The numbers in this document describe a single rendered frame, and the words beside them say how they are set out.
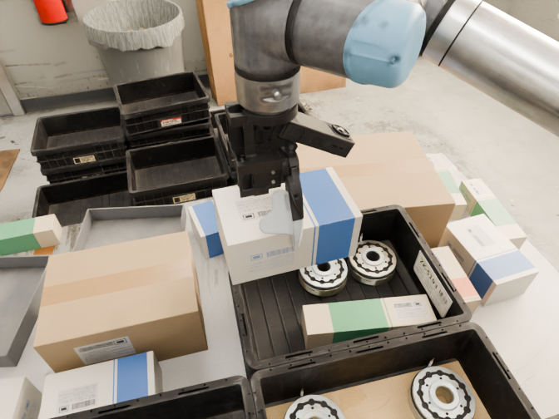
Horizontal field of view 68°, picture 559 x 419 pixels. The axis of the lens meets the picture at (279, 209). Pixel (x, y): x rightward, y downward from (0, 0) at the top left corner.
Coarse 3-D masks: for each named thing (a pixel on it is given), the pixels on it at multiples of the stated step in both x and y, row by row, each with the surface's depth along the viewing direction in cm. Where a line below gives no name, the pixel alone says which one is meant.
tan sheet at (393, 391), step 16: (448, 368) 75; (368, 384) 73; (384, 384) 73; (400, 384) 73; (336, 400) 71; (352, 400) 71; (368, 400) 71; (384, 400) 71; (400, 400) 71; (480, 400) 71; (272, 416) 69; (352, 416) 69; (368, 416) 69; (384, 416) 69; (400, 416) 69; (480, 416) 69
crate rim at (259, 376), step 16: (416, 336) 69; (432, 336) 69; (480, 336) 69; (336, 352) 67; (352, 352) 67; (368, 352) 67; (496, 352) 67; (272, 368) 65; (288, 368) 65; (304, 368) 65; (256, 384) 63; (512, 384) 63; (256, 400) 62; (528, 400) 62; (256, 416) 60; (528, 416) 60
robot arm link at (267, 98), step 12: (240, 84) 46; (252, 84) 44; (264, 84) 44; (276, 84) 44; (288, 84) 45; (240, 96) 47; (252, 96) 46; (264, 96) 45; (276, 96) 45; (288, 96) 46; (252, 108) 47; (264, 108) 46; (276, 108) 46; (288, 108) 47
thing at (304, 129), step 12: (300, 120) 52; (312, 120) 54; (288, 132) 50; (300, 132) 51; (312, 132) 52; (324, 132) 52; (336, 132) 54; (348, 132) 56; (312, 144) 53; (324, 144) 53; (336, 144) 54; (348, 144) 55
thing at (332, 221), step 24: (216, 192) 64; (312, 192) 64; (336, 192) 64; (216, 216) 66; (240, 216) 60; (312, 216) 60; (336, 216) 60; (360, 216) 60; (240, 240) 57; (264, 240) 57; (288, 240) 59; (312, 240) 60; (336, 240) 62; (240, 264) 59; (264, 264) 61; (288, 264) 63; (312, 264) 65
